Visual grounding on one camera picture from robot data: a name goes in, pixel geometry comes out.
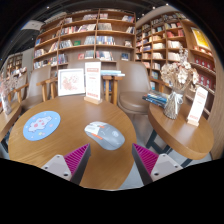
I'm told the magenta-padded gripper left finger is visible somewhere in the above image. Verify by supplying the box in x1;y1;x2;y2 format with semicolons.
41;143;92;186

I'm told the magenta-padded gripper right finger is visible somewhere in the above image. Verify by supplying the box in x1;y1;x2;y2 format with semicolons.
131;143;184;186

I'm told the grey computer mouse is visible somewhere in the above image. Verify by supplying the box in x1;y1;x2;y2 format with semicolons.
83;121;126;151

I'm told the round blue mouse pad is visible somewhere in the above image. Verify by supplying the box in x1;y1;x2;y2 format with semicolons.
22;110;62;142

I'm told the round wooden side table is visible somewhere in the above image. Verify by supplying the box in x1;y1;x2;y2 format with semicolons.
144;101;215;168
0;99;24;154

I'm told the white red sign, wooden base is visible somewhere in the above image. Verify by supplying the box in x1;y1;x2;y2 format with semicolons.
186;85;209;128
83;61;103;106

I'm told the stack of dark books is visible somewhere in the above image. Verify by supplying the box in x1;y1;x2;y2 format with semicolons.
142;89;170;109

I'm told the white framed flower picture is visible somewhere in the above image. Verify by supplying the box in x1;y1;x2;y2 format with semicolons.
57;68;86;98

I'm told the stack of light blue books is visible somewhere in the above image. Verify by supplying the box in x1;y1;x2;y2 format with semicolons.
99;69;126;78

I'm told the distant wooden bookshelf unit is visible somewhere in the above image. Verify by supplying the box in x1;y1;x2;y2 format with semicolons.
4;52;24;78

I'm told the wooden bookshelf unit, yellow poster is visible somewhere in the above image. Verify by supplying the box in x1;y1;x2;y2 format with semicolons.
134;11;216;118

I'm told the wide wooden bookshelf unit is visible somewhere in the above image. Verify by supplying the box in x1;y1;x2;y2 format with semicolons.
32;8;137;71

